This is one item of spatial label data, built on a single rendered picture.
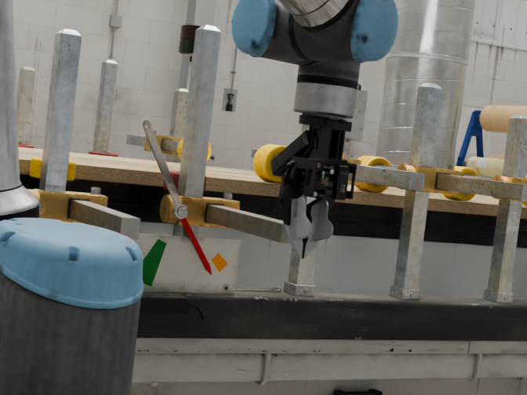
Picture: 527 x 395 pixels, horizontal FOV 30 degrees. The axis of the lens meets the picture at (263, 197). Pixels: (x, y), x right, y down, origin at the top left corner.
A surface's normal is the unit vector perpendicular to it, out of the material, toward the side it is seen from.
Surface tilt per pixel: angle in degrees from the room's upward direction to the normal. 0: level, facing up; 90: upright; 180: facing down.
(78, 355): 90
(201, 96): 90
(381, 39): 92
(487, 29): 90
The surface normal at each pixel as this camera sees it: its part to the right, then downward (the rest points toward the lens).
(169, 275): 0.47, 0.10
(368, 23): 0.75, 0.15
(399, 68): -0.77, -0.06
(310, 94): -0.54, -0.03
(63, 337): 0.22, 0.07
